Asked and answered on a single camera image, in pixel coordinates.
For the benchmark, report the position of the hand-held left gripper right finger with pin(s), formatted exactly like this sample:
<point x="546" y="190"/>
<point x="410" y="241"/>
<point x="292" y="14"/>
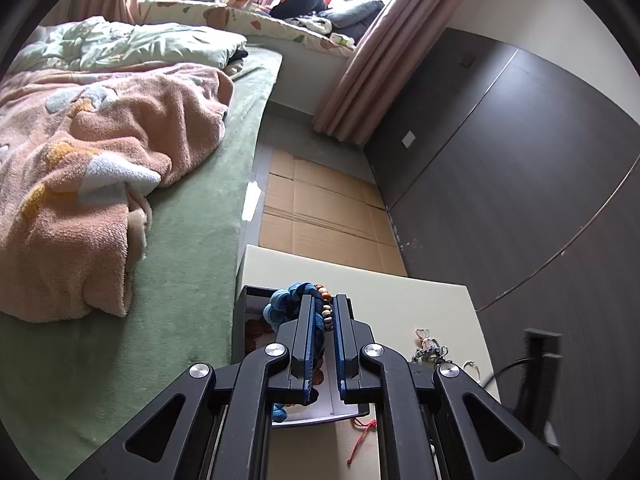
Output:
<point x="341" y="340"/>

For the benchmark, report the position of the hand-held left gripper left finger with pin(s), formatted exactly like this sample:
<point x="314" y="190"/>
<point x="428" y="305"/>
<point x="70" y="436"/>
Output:
<point x="312" y="340"/>

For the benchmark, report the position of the black jewelry box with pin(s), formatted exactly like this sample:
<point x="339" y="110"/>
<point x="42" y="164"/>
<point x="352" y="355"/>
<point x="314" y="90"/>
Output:
<point x="251" y="301"/>

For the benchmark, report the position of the flattened cardboard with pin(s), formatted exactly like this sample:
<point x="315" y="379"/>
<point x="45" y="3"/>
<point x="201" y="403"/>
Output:
<point x="320" y="210"/>

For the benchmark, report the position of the bed with green sheet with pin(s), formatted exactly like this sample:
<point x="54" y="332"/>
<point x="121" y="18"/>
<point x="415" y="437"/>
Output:
<point x="200" y="240"/>

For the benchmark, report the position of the white plastic sheet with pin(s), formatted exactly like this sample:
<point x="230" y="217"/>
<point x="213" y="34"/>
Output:
<point x="251" y="200"/>

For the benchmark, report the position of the pink fleece blanket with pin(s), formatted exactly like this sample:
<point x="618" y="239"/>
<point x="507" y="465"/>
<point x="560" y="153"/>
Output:
<point x="100" y="185"/>

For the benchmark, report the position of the black garment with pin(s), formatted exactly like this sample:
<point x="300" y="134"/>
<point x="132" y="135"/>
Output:
<point x="240" y="56"/>

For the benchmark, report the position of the green tissue box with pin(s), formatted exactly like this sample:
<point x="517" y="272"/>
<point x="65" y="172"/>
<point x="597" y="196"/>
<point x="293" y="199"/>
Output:
<point x="342" y="40"/>

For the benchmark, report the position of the white patterned cloth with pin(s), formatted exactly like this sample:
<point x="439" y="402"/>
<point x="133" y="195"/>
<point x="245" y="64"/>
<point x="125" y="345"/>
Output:
<point x="310" y="24"/>

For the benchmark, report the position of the grey pillow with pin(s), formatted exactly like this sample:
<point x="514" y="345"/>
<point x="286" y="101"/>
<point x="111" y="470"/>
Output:
<point x="357" y="12"/>

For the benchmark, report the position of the printed window seat cushion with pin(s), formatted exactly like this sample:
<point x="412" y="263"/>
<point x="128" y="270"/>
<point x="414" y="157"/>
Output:
<point x="225" y="17"/>

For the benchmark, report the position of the black backpack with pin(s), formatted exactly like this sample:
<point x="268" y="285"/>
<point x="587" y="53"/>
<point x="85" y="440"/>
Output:
<point x="300" y="0"/>

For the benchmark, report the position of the pale green floral duvet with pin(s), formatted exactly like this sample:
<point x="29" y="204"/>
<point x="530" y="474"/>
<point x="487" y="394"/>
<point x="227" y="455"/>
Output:
<point x="125" y="42"/>

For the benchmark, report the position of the white wall socket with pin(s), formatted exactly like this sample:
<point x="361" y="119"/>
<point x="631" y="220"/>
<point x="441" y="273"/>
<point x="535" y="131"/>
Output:
<point x="409" y="139"/>

